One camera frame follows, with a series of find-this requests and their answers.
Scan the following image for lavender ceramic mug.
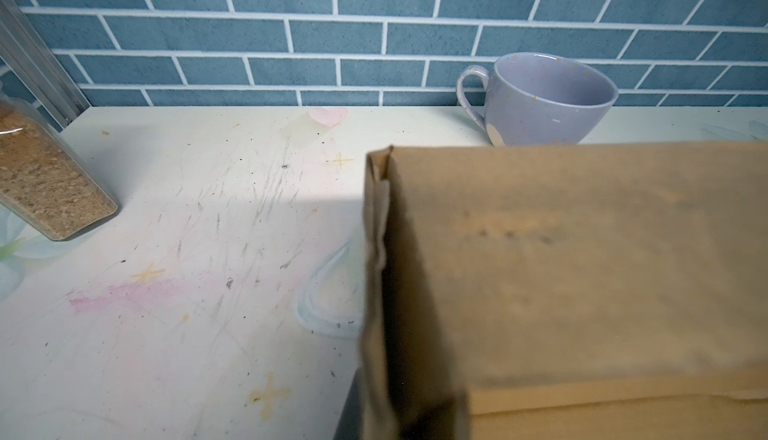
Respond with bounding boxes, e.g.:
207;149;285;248
456;52;619;147

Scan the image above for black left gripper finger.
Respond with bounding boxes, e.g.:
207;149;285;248
333;370;362;440

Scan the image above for aluminium corner post left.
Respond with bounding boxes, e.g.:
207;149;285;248
1;0;90;128

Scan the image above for glass spice jar silver lid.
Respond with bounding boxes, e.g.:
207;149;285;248
1;95;119;241

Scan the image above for brown cardboard box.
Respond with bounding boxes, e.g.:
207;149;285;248
359;142;767;439

